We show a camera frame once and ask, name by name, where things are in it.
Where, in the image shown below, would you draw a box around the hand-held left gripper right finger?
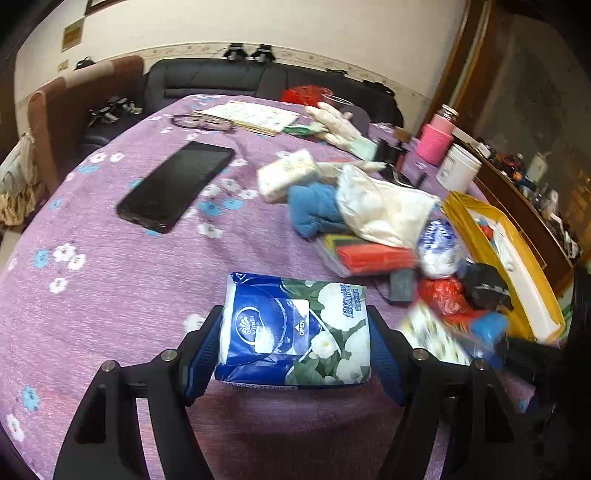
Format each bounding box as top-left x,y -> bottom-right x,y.
368,307 -> 522,480

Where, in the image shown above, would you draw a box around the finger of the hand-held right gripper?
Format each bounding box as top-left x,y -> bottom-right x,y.
468,311 -> 522,370

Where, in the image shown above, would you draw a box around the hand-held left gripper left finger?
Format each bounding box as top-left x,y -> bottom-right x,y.
53,305 -> 225,480

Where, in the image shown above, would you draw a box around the yellow cardboard box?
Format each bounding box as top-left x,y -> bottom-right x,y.
443,191 -> 568,344

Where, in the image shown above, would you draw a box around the white patterned soft packet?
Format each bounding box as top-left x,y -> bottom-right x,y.
399,305 -> 485,366

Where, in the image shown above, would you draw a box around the red plastic bag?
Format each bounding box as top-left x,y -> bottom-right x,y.
281,85 -> 333,106
418,276 -> 482,325

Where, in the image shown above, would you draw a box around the blue floral tissue pack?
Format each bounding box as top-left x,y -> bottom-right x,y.
213,271 -> 374,387

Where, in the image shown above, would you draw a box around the blue towel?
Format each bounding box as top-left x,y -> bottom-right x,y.
288,182 -> 352,239

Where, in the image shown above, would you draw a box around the black plastic bag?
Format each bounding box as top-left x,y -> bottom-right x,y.
462,263 -> 514,313

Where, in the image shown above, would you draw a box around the blue and white plastic bag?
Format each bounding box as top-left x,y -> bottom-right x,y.
417,219 -> 470,280

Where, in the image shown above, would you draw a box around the coloured packets in clear bag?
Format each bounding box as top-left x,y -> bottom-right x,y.
316,233 -> 419,278

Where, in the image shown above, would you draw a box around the wooden sideboard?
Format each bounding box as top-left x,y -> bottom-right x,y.
475,151 -> 577,296

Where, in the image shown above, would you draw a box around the purple floral tablecloth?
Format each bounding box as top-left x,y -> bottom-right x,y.
0,93 -> 573,480

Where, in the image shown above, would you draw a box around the white plastic jar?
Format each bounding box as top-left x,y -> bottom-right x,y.
436,144 -> 483,190

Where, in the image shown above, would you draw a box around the black smartphone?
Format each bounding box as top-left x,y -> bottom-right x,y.
116,141 -> 236,235

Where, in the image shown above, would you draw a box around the bottle with pink knitted sleeve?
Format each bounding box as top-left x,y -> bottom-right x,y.
416,105 -> 461,166

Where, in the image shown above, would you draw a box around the black ink bottle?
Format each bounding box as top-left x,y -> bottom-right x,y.
376,138 -> 410,169

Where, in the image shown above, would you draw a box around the small white tissue pack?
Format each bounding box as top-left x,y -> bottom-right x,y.
256,150 -> 321,204

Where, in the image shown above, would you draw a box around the white rubber glove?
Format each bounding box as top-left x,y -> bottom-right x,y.
305,102 -> 378,160

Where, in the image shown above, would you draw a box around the dark-framed eyeglasses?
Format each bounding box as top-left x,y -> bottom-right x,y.
172,115 -> 237,135

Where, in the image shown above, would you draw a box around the white paper booklet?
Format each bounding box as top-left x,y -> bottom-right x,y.
191,100 -> 301,137

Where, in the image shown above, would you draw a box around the patterned beige cloth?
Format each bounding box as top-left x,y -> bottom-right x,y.
0,133 -> 48,227

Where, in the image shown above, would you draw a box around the clear plastic cup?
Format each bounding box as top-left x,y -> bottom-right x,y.
321,92 -> 357,117

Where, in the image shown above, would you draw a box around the black devices on armchair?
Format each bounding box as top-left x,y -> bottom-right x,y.
88,96 -> 144,126

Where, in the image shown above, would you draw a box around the red plastic bag on sofa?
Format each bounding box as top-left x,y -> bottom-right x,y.
281,85 -> 333,106

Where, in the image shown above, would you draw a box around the black leather sofa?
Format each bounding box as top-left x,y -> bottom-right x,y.
145,59 -> 405,128

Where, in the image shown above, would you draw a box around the brown armchair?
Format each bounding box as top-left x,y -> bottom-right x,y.
27,55 -> 147,186

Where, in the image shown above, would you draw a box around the wooden door frame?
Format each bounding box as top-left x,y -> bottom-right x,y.
431,0 -> 498,136

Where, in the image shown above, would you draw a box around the gold wall plaque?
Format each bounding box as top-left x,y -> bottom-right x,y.
62,20 -> 84,52

